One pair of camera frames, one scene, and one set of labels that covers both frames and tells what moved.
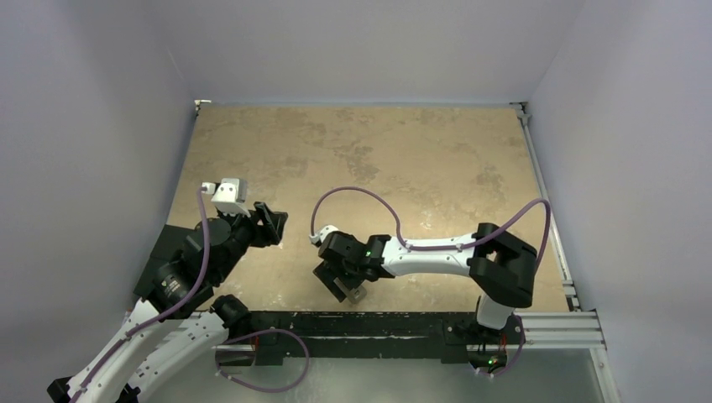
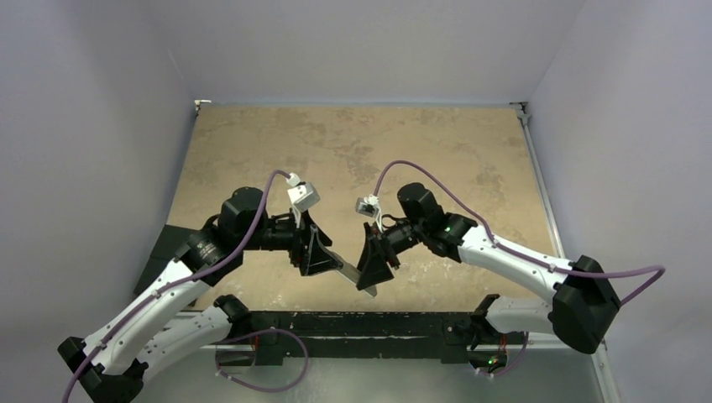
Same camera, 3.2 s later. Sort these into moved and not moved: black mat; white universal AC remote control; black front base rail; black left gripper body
Moved: black left gripper body; white universal AC remote control
Not moved: black front base rail; black mat
